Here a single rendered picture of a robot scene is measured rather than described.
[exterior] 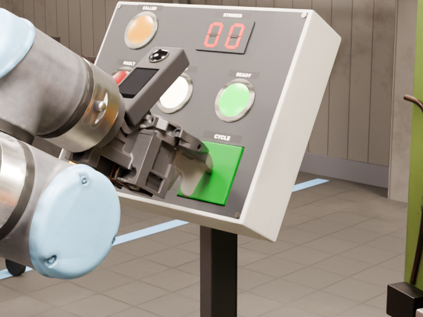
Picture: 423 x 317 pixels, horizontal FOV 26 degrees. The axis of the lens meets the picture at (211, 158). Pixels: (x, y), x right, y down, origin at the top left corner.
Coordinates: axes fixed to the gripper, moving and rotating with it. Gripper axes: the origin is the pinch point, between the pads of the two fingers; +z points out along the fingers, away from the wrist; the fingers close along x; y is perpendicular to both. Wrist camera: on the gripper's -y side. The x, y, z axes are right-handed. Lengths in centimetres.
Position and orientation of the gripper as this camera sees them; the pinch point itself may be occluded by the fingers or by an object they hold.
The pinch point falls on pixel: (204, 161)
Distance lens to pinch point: 110.5
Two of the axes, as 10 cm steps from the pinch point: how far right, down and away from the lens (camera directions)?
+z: 5.5, 3.4, 7.6
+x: 7.7, 1.4, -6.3
